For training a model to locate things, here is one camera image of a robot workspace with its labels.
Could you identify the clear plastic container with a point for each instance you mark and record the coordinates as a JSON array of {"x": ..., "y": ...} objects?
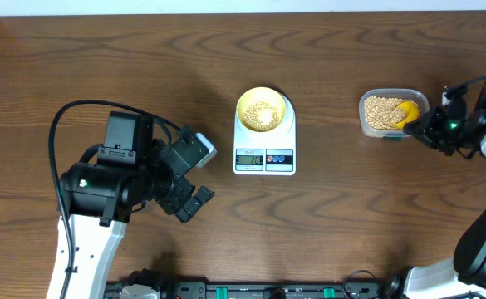
[{"x": 406, "y": 94}]

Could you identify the white digital kitchen scale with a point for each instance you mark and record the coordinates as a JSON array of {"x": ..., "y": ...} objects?
[{"x": 269, "y": 153}]

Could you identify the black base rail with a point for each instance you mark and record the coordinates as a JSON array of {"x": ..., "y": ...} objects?
[{"x": 150, "y": 284}]

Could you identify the soybeans in yellow bowl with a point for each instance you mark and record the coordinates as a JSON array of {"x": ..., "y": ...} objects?
[{"x": 261, "y": 117}]

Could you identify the green tape label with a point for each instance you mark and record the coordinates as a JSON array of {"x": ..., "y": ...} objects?
[{"x": 393, "y": 138}]

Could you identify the yellow plastic bowl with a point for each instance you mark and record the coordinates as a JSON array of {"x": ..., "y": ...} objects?
[{"x": 258, "y": 94}]

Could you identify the pile of soybeans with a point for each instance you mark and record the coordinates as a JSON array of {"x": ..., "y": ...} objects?
[{"x": 381, "y": 112}]

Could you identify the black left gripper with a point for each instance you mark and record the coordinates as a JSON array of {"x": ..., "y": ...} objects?
[{"x": 174, "y": 200}]

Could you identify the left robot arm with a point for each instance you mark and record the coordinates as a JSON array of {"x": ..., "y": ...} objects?
[{"x": 110, "y": 182}]

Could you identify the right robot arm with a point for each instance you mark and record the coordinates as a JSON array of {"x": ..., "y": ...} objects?
[{"x": 464, "y": 274}]

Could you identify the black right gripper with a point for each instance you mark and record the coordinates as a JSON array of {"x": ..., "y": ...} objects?
[{"x": 424, "y": 128}]

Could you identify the yellow measuring scoop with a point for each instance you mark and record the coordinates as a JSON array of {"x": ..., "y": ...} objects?
[{"x": 412, "y": 113}]

